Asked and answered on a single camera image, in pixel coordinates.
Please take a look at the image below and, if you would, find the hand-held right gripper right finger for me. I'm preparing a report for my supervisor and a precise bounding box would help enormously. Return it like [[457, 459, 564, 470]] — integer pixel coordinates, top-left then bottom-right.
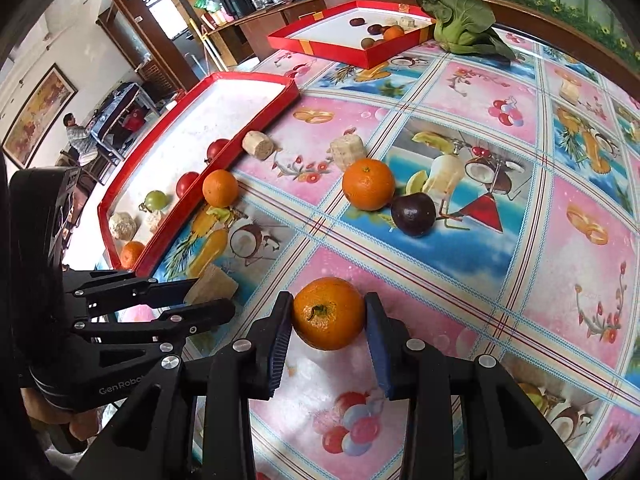
[[364, 291, 588, 480]]

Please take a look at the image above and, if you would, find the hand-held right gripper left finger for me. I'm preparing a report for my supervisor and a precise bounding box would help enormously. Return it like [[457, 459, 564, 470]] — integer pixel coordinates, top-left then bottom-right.
[[75, 290, 296, 480]]

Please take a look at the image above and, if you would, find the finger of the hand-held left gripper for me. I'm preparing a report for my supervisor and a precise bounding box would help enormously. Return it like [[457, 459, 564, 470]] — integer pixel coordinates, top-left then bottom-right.
[[65, 269, 201, 311], [75, 299, 236, 346]]

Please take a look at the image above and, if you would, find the small orange mandarin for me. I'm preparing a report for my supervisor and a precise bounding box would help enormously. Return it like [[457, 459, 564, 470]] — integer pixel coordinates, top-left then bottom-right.
[[120, 241, 146, 270]]

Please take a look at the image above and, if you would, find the small red tomato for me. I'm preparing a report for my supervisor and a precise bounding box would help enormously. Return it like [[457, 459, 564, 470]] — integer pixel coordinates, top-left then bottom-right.
[[175, 171, 201, 199]]

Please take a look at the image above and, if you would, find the red shallow box tray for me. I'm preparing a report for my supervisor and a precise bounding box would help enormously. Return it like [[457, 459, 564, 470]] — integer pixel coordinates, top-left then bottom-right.
[[96, 72, 301, 278]]

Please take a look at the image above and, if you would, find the person's left hand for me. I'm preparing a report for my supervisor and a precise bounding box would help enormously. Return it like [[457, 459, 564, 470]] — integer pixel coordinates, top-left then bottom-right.
[[22, 390, 107, 455]]

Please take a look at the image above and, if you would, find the dark purple plum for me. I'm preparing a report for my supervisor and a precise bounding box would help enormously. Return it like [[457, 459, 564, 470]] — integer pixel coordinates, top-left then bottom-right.
[[390, 191, 437, 238]]

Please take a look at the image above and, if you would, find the dark folding table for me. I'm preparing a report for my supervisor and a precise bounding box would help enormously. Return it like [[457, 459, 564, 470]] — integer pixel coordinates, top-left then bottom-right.
[[90, 81, 162, 161]]

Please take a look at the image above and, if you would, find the beige ginger chunk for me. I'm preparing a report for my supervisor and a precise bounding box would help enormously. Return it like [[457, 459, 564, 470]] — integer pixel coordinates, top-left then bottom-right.
[[328, 133, 366, 172]]

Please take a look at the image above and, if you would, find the wooden side counter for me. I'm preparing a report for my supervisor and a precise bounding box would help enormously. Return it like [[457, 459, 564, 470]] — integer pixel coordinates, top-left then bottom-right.
[[200, 0, 361, 68]]

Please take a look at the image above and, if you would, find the black kettle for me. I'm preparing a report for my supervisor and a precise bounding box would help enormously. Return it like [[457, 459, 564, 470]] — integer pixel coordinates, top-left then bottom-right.
[[220, 0, 256, 19]]

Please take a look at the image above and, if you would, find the red gold-ribbon box tray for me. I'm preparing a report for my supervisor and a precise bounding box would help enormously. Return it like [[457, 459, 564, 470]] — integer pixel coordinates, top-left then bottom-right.
[[267, 0, 437, 70]]

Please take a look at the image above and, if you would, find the green bok choy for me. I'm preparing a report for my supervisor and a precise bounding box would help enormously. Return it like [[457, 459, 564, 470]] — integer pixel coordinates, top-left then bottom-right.
[[416, 0, 517, 61]]

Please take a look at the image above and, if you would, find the framed wall painting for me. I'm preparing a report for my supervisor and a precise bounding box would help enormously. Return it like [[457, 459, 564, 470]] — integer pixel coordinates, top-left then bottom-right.
[[2, 62, 79, 169]]

